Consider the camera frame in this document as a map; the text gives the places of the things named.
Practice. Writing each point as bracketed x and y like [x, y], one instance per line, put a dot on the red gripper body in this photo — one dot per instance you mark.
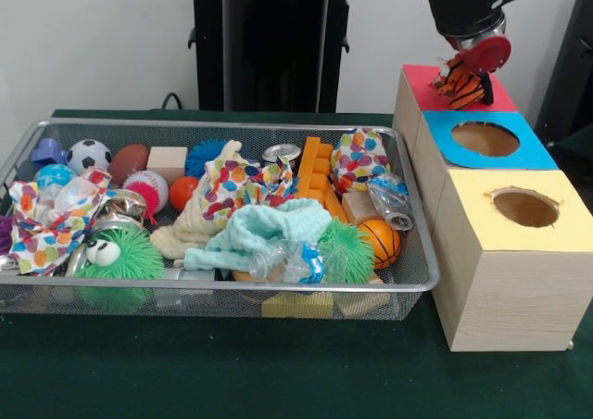
[488, 55]

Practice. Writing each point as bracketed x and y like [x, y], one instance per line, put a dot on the orange striped plush tiger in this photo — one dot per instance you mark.
[463, 87]

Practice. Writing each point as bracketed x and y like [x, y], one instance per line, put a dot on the polka dot cloth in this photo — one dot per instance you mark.
[359, 158]

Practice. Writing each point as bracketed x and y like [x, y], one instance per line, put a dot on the green spiky ball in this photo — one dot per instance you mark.
[349, 252]

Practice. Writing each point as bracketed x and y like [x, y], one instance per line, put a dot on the light teal waffle cloth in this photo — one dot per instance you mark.
[259, 234]

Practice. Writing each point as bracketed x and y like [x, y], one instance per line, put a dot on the cream waffle cloth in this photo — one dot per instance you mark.
[190, 224]

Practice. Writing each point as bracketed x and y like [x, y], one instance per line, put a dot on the heart print cloth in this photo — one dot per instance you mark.
[56, 220]

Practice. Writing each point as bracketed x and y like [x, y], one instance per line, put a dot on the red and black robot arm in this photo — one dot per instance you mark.
[473, 2]

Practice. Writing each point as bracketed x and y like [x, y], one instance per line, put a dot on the wooden box with three holes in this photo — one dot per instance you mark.
[510, 289]

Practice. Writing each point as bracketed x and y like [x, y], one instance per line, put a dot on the black panel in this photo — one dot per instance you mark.
[573, 67]

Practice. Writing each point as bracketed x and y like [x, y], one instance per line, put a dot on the orange toy block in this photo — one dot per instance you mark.
[320, 183]

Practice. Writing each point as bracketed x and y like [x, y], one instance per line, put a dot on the orange mini basketball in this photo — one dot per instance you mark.
[381, 241]

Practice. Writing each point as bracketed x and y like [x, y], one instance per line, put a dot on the white colourful print cloth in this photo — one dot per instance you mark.
[241, 187]

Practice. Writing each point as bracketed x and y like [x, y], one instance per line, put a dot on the dark green tablecloth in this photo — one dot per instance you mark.
[278, 373]

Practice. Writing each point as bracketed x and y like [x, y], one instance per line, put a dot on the small soccer ball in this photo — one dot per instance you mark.
[89, 155]

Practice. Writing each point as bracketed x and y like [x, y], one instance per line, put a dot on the green fuzzy monster toy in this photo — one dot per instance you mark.
[125, 257]

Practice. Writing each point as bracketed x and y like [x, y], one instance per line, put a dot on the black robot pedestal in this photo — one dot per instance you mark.
[269, 48]

